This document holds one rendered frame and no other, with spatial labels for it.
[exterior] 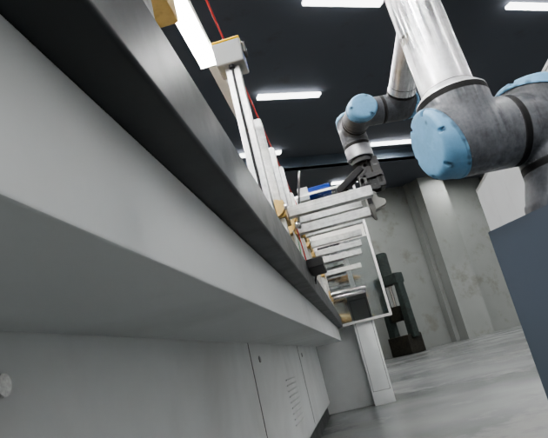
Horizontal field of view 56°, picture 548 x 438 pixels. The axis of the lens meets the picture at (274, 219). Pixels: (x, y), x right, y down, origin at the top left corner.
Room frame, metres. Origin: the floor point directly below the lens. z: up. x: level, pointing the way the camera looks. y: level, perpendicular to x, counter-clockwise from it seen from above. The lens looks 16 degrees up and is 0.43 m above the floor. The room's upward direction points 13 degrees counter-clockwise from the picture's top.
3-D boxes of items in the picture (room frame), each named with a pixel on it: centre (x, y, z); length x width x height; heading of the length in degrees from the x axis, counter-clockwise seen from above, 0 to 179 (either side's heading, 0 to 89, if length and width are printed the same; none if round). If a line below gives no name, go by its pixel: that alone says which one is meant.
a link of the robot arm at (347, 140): (1.66, -0.33, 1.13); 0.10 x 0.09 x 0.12; 8
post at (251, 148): (1.14, 0.01, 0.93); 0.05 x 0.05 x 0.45; 84
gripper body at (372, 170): (1.66, -0.34, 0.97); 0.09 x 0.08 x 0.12; 84
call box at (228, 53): (1.14, 0.01, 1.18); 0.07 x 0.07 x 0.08; 84
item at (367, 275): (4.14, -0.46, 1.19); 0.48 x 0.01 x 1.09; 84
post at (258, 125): (1.40, -0.01, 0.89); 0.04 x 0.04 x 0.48; 84
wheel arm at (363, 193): (1.43, -0.07, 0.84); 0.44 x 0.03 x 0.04; 84
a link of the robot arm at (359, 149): (1.66, -0.33, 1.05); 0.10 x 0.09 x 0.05; 174
